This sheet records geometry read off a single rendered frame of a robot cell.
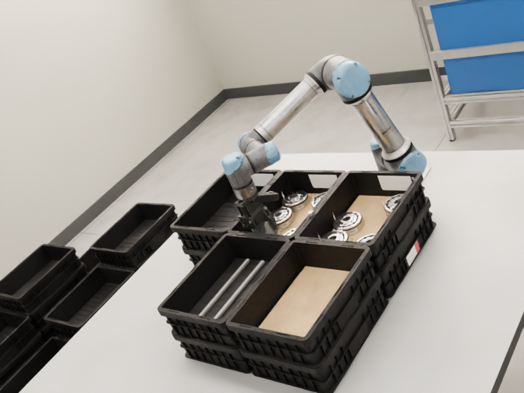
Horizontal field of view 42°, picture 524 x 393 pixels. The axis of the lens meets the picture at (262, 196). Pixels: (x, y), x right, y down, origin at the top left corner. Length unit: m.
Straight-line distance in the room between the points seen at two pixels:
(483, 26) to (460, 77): 0.35
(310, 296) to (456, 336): 0.45
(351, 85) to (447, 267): 0.67
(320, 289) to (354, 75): 0.71
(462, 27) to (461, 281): 2.07
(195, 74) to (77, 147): 1.42
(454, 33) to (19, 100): 2.91
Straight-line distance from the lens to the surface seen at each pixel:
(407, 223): 2.26
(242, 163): 2.25
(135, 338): 2.58
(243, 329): 1.97
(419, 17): 4.06
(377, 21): 5.24
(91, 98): 5.37
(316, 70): 2.41
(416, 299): 2.19
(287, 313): 2.11
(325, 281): 2.16
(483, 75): 4.09
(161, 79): 5.85
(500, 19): 3.92
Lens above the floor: 2.12
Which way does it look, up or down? 28 degrees down
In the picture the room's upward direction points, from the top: 24 degrees counter-clockwise
